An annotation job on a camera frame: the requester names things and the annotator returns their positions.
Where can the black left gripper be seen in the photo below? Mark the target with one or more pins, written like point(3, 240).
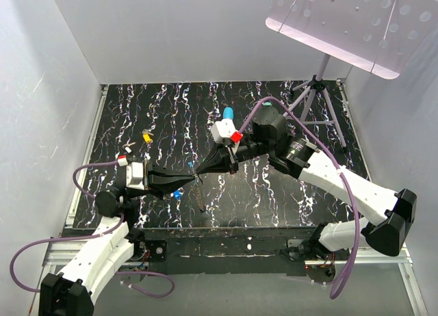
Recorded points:
point(158, 184)

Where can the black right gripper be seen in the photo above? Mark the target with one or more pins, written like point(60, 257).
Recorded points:
point(217, 162)

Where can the lilac music stand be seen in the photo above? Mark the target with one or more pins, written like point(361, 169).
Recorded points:
point(390, 39)

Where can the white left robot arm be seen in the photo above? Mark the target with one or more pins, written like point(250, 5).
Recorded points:
point(75, 288)

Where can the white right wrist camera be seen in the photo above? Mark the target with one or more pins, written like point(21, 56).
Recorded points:
point(224, 132)

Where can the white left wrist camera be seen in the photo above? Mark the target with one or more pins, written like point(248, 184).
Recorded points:
point(135, 176)

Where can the key with blue tag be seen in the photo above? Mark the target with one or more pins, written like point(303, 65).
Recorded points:
point(177, 195)

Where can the blue toy microphone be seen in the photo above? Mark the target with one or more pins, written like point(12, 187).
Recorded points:
point(228, 113)

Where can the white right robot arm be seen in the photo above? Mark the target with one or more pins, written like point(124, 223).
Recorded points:
point(386, 215)

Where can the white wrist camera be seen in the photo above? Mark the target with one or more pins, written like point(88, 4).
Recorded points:
point(224, 132)
point(135, 176)

